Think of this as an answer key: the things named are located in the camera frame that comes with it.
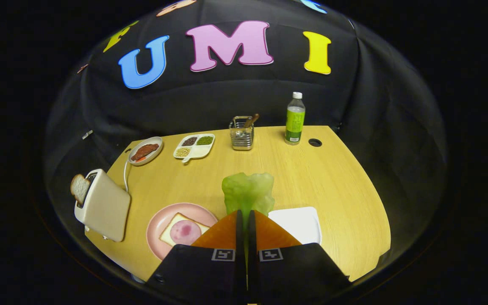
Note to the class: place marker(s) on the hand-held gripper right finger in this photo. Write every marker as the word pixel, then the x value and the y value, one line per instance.
pixel 251 237

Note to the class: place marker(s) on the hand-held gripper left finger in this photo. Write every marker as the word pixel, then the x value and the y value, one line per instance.
pixel 239 237

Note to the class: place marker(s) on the green lettuce leaf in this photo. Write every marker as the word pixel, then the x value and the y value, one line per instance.
pixel 248 190

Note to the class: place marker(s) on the toasted bread slice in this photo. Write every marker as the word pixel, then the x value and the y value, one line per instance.
pixel 79 188

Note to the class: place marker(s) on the white square plate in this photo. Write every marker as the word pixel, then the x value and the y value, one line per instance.
pixel 299 224

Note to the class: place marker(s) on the pink ham slice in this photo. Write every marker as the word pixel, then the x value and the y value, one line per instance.
pixel 186 232

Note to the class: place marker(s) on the bread slice with crust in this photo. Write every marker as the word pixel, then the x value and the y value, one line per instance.
pixel 168 236

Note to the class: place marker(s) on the pink plate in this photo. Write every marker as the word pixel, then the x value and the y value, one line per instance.
pixel 157 233

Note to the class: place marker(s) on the white divided dish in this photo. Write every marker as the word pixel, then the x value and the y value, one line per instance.
pixel 201 151

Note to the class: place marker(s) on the pile of yellow beans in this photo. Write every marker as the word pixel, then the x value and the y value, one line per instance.
pixel 183 152

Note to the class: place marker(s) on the pile of green beans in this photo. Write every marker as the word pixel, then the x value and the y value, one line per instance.
pixel 205 140

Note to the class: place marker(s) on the pile of dark beans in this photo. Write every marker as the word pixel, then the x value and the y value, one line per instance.
pixel 189 141

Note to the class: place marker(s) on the brown wooden utensil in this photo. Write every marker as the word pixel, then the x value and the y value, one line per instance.
pixel 251 120

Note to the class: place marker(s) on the green label plastic bottle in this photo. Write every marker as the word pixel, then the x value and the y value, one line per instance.
pixel 295 120

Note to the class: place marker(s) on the orange food piece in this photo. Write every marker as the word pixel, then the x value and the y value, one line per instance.
pixel 140 159

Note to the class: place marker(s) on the round beige plate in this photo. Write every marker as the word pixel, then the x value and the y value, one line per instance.
pixel 156 142

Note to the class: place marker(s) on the brown steak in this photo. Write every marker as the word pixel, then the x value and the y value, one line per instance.
pixel 144 151

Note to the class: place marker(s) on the white toaster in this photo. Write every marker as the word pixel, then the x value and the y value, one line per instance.
pixel 108 207

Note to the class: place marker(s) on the black backdrop cloth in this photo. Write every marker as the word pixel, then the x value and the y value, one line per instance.
pixel 227 97

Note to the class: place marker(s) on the silver clip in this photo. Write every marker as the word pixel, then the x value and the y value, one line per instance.
pixel 87 134

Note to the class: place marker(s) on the red clip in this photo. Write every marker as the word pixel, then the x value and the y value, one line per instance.
pixel 82 67

